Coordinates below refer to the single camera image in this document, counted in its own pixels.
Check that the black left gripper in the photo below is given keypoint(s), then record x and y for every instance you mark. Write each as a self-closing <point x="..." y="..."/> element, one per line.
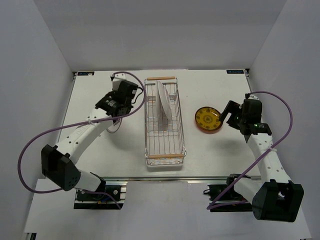
<point x="114" y="94"/>

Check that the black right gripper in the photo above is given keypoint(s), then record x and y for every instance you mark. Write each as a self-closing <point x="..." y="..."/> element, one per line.
<point x="233" y="108"/>

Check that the yellow patterned plate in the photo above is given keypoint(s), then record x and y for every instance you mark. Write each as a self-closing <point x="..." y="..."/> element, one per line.
<point x="208" y="117"/>

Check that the orange translucent plate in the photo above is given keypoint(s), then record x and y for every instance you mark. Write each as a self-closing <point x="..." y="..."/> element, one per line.
<point x="208" y="131"/>

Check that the white plate with red characters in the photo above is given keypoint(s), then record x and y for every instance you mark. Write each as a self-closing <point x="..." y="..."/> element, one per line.
<point x="115" y="126"/>

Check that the plain white plate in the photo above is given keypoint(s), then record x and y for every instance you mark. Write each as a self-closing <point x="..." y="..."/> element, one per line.
<point x="162" y="101"/>

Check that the metal wire dish rack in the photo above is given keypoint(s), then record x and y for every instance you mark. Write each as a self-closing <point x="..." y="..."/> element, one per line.
<point x="164" y="139"/>

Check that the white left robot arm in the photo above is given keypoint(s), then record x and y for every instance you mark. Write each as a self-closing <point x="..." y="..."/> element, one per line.
<point x="58" y="163"/>

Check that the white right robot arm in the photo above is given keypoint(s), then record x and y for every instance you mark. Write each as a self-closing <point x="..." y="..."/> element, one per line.
<point x="277" y="198"/>

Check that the blue table label right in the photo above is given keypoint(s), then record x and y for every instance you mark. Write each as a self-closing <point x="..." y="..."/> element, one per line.
<point x="234" y="71"/>

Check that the blue table label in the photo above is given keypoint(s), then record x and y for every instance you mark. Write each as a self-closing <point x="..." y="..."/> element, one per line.
<point x="85" y="73"/>
<point x="234" y="71"/>

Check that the blue table label left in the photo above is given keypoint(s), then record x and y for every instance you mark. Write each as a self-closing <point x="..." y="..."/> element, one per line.
<point x="85" y="73"/>

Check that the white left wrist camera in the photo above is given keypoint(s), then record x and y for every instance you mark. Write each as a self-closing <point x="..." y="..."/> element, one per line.
<point x="116" y="80"/>

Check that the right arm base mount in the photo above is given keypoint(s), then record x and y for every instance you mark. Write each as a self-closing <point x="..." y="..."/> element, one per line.
<point x="231" y="201"/>

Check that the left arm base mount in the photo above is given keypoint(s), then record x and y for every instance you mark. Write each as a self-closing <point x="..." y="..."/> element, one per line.
<point x="88" y="201"/>

